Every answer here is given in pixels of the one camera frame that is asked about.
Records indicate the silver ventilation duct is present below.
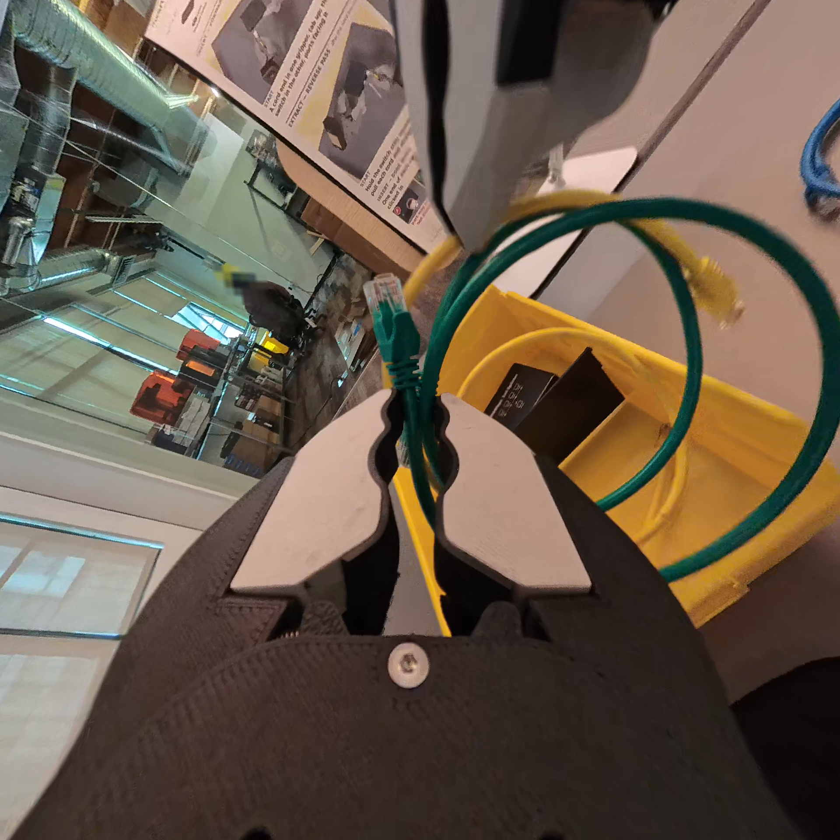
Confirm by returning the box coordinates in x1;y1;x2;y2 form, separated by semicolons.
0;0;211;296

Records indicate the green ethernet cable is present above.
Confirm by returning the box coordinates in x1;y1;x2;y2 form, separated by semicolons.
363;197;840;585

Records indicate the printed instruction poster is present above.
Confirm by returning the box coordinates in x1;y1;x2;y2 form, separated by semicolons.
144;0;454;253

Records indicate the blue ethernet cable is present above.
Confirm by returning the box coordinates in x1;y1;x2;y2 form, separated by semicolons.
799;98;840;215

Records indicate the yellow ethernet cable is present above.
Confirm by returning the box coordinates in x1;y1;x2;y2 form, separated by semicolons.
403;190;746;546

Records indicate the orange crate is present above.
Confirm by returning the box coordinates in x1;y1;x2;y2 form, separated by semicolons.
176;329;222;370
129;371;196;424

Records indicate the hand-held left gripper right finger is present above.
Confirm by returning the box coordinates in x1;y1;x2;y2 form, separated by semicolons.
435;392;596;596

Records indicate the person's dark clothing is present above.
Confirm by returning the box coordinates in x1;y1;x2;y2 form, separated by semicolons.
730;656;840;840

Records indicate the interior glass window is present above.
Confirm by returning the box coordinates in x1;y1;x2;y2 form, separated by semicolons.
0;515;163;639

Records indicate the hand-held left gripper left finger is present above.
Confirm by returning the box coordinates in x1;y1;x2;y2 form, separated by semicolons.
230;390;404;596

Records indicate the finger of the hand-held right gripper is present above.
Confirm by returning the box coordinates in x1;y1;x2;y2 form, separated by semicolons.
394;0;463;249
441;0;667;252

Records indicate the yellow plastic bin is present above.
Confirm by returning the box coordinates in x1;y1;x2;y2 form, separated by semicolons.
392;285;840;629

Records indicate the black ethernet splitter box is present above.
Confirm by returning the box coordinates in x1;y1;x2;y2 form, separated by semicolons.
489;348;626;464

